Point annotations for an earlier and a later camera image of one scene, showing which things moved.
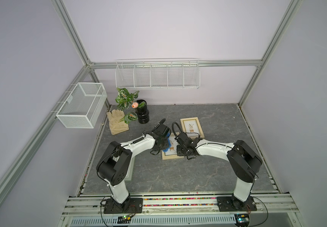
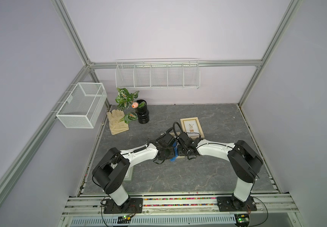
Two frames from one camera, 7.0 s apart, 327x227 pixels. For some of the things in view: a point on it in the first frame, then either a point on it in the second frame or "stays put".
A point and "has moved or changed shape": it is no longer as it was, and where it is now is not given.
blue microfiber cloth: (167, 135) has moved or changed shape
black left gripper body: (163, 145) → (169, 154)
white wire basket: (82, 107) stays put
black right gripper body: (181, 151) stays put
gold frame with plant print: (192, 125) stays put
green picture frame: (131, 172) stays put
